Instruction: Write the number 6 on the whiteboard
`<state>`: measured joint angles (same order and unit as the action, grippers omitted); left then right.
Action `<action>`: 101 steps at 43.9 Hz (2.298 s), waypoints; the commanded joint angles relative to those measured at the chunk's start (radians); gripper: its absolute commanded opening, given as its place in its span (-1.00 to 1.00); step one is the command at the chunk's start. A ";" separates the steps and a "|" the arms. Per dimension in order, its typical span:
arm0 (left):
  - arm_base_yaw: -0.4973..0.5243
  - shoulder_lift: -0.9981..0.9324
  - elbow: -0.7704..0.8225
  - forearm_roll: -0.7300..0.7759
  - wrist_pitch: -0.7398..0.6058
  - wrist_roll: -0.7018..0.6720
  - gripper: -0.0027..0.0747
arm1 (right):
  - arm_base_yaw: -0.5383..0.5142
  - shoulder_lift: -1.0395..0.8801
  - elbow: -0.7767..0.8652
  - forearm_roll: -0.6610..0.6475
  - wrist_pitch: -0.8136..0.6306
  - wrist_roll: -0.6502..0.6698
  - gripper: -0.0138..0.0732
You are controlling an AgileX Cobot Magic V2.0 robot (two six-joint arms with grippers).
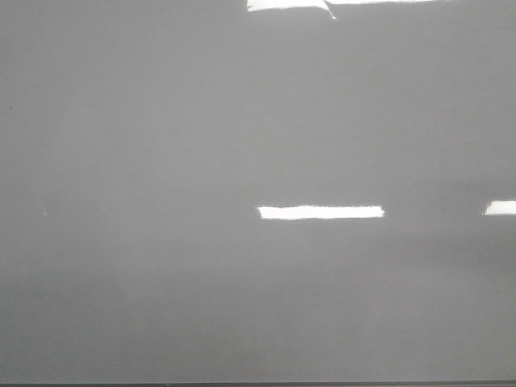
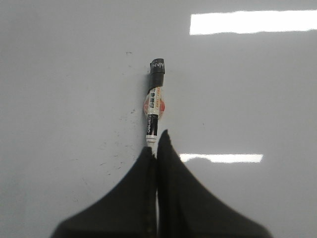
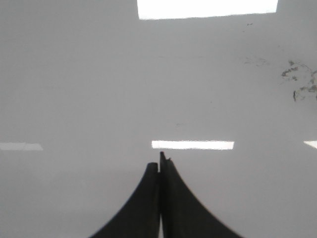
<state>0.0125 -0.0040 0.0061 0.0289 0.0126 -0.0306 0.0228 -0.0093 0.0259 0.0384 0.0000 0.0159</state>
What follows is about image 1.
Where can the white glossy whiteboard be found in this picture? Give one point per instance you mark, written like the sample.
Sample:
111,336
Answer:
195,193

